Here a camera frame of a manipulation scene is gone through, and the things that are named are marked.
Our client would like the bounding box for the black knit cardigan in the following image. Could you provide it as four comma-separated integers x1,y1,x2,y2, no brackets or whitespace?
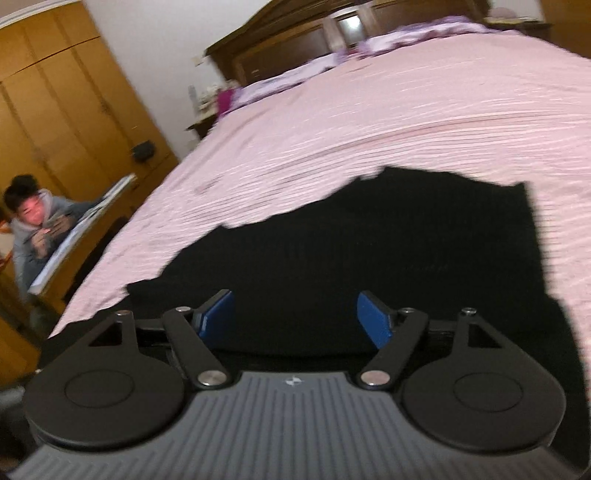
25,168,590,479

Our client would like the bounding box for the wooden desk with papers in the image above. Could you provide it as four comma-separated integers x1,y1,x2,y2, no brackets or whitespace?
29,174,137,315

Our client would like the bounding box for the small black hanging bag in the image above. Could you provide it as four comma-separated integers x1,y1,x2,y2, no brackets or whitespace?
131,140,156,164

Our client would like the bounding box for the left dark nightstand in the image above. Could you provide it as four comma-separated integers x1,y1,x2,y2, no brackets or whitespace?
186,109,218,140

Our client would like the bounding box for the dark nightstand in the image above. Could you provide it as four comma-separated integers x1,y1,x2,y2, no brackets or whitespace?
485,17,552,42
186,109,218,140

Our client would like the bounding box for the seated person in grey hoodie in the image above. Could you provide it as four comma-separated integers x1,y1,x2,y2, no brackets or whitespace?
3,174,101,303

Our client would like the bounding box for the magenta cloth on nightstand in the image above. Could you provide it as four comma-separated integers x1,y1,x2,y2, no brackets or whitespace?
216,88,235,117

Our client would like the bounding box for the left purple ruffled pillow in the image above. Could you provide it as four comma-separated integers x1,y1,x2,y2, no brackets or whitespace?
221,50,348,116

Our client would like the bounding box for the purple ruffled pillow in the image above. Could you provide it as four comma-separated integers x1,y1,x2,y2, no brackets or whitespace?
221,50,348,116
356,16,496,58

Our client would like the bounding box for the pink checked bedspread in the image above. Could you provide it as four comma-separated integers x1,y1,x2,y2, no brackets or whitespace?
60,32,590,354

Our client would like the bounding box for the orange wooden wardrobe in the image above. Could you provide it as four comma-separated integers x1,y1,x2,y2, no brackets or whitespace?
0,0,181,388

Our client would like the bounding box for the right purple ruffled pillow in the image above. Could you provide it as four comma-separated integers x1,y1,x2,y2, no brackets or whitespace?
356,16,496,58

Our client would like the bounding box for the dark wooden headboard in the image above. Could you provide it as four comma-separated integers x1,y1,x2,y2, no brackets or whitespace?
205,0,490,86

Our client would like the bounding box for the right dark nightstand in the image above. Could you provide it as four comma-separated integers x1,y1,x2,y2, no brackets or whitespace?
485,17,552,42

